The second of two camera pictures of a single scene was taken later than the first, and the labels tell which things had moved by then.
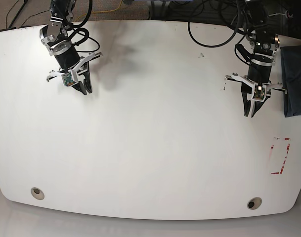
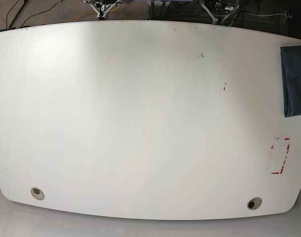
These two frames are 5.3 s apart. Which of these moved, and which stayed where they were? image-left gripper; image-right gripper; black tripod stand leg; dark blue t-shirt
Moved: image-right gripper; image-left gripper
Stayed: dark blue t-shirt; black tripod stand leg
